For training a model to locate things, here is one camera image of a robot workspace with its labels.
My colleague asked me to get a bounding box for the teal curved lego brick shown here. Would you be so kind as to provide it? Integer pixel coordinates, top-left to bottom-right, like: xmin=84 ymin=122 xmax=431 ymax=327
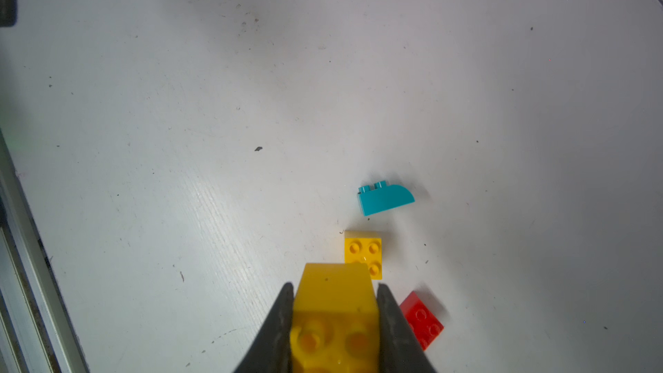
xmin=357 ymin=181 xmax=415 ymax=217

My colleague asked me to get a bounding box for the red long lego brick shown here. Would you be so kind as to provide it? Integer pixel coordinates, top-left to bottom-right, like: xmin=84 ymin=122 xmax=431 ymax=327
xmin=400 ymin=291 xmax=445 ymax=351

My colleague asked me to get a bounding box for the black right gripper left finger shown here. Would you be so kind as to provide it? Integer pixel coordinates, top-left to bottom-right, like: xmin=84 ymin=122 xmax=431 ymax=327
xmin=235 ymin=283 xmax=295 ymax=373

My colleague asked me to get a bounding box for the yellow square lego brick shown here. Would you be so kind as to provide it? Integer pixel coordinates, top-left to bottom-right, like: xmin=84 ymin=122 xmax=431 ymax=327
xmin=344 ymin=231 xmax=383 ymax=281

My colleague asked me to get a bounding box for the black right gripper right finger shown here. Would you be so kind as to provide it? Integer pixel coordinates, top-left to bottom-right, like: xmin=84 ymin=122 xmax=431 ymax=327
xmin=376 ymin=283 xmax=436 ymax=373

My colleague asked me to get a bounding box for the aluminium mounting rail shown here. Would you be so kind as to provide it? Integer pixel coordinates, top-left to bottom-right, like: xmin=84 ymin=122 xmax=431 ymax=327
xmin=1 ymin=139 xmax=89 ymax=372

